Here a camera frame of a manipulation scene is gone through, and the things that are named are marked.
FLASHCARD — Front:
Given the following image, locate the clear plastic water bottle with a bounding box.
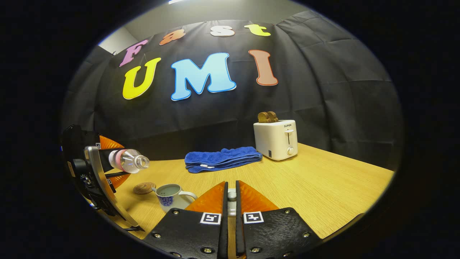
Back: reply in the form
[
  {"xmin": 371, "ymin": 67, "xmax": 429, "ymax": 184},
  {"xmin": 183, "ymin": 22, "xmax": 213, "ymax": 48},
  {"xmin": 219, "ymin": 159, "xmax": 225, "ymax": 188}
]
[{"xmin": 109, "ymin": 149, "xmax": 150, "ymax": 174}]

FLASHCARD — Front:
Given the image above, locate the black backdrop cloth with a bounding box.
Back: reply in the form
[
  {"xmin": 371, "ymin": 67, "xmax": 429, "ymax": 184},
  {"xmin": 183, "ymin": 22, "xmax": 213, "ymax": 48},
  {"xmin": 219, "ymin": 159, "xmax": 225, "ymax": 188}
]
[{"xmin": 61, "ymin": 10, "xmax": 402, "ymax": 171}]

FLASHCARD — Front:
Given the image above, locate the folded blue towel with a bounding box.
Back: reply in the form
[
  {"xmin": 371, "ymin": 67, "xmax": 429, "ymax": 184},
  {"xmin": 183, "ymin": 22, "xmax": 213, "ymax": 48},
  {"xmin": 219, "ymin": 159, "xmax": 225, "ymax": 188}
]
[{"xmin": 185, "ymin": 146, "xmax": 263, "ymax": 174}]

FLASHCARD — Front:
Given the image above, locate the white toaster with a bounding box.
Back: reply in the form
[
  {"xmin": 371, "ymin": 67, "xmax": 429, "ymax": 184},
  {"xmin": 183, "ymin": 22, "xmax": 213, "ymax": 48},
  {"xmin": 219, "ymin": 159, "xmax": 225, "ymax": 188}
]
[{"xmin": 253, "ymin": 120, "xmax": 298, "ymax": 161}]

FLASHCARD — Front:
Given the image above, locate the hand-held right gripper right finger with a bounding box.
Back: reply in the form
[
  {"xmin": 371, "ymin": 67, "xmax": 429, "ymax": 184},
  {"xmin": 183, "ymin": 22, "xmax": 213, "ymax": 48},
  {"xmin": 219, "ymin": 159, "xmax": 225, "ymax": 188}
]
[{"xmin": 235, "ymin": 180, "xmax": 324, "ymax": 259}]

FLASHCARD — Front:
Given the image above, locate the white teacup lid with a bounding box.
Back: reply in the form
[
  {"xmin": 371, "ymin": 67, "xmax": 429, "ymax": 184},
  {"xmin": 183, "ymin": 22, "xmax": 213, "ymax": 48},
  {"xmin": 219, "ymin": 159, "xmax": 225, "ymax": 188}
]
[{"xmin": 227, "ymin": 190, "xmax": 238, "ymax": 217}]

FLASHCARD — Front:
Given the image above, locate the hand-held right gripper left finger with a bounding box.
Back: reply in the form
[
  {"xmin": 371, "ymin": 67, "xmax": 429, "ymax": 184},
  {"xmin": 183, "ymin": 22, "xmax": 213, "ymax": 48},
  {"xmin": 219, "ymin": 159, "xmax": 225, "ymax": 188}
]
[{"xmin": 143, "ymin": 181, "xmax": 229, "ymax": 259}]

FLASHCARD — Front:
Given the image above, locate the white blue-patterned teacup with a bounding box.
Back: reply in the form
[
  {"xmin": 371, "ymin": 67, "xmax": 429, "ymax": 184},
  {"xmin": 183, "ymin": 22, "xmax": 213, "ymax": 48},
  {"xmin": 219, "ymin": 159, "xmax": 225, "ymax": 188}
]
[{"xmin": 152, "ymin": 184, "xmax": 198, "ymax": 213}]

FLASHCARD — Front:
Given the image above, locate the round brown coaster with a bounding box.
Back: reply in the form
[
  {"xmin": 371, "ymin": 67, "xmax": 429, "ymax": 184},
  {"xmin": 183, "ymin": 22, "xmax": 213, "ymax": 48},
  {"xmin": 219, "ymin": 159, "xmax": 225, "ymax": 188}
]
[{"xmin": 133, "ymin": 182, "xmax": 157, "ymax": 195}]

